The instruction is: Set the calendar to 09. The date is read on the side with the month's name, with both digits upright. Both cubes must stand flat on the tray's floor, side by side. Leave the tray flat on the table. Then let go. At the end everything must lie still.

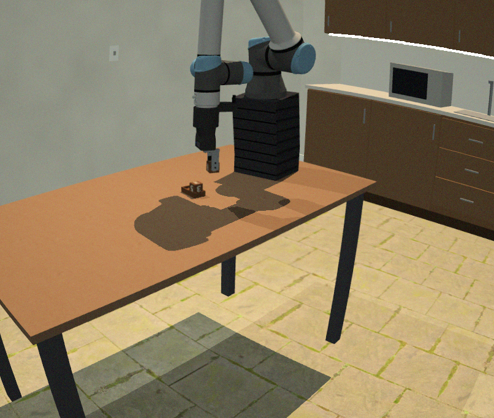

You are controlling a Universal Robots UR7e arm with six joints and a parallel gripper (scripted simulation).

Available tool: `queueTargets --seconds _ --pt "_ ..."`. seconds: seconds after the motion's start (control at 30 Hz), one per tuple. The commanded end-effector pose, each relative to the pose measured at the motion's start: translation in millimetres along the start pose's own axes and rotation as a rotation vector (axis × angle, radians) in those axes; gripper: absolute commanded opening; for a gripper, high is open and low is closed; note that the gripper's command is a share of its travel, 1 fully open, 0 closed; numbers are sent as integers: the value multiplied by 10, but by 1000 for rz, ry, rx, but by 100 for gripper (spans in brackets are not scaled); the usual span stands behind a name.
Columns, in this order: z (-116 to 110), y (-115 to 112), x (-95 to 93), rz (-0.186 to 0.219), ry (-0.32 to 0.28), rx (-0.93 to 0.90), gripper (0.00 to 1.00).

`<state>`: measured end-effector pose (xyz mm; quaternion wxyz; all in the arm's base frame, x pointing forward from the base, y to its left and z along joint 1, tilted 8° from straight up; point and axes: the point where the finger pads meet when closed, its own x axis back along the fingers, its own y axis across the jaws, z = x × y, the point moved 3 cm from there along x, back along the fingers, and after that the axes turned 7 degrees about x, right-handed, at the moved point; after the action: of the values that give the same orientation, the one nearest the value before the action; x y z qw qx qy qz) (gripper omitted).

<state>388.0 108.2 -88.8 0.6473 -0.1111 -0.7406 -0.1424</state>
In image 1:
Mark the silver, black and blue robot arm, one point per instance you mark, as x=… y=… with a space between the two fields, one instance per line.
x=283 y=50

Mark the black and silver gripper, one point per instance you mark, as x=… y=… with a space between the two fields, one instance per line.
x=206 y=119

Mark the brown wooden tray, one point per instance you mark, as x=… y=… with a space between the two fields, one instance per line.
x=185 y=189

